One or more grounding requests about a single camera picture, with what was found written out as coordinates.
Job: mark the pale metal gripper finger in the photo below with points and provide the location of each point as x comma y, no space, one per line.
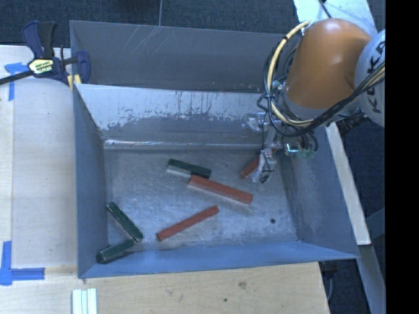
262,168

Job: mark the short red-brown block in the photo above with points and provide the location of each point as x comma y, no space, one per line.
250,168

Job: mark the wide red-brown flat block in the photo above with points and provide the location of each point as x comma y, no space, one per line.
220,189

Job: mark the grey metal bin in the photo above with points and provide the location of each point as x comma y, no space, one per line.
203,208

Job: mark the dark green block pale side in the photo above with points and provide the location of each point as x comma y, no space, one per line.
188,169

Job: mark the slim red-brown flat block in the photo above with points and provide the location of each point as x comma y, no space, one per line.
187,223

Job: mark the dark green flat block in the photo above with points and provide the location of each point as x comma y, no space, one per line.
115,251
125,221

